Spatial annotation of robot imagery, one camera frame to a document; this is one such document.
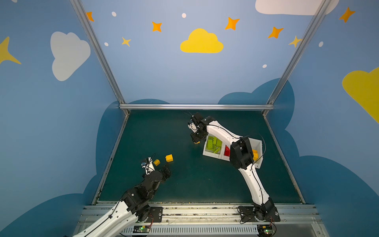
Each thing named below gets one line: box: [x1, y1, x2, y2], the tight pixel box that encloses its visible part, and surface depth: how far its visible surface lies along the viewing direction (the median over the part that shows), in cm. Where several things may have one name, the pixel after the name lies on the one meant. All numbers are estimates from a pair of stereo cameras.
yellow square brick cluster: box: [164, 154, 174, 163], surface depth 95 cm
